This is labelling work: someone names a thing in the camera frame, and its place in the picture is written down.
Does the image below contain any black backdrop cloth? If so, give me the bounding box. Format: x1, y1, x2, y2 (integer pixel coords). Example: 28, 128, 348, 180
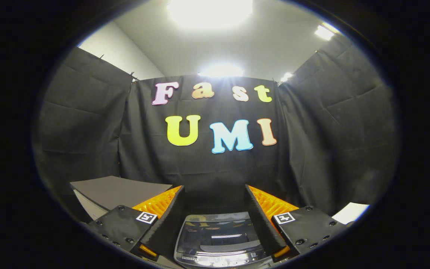
32, 35, 400, 225

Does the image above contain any white flat board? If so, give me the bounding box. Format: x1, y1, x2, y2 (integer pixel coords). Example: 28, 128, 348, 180
333, 202, 369, 225

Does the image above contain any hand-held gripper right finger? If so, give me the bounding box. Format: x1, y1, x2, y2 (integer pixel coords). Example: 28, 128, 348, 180
245, 184, 350, 261

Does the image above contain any grey top-load washing machine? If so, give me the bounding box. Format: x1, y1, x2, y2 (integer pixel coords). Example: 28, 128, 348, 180
173, 211, 275, 269

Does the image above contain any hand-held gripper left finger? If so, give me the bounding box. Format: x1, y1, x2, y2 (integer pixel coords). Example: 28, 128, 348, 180
87, 185, 185, 261

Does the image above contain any dark washing machine lid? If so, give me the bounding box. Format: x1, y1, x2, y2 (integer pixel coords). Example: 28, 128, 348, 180
174, 212, 268, 268

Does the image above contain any rectangular ceiling light panel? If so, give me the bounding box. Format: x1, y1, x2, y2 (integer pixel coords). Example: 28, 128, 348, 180
315, 22, 339, 41

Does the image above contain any large round ceiling light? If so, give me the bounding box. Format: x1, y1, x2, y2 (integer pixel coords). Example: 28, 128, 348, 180
167, 0, 253, 28

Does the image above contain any grey side table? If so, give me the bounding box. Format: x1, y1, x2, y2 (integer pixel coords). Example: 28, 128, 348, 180
69, 176, 173, 221

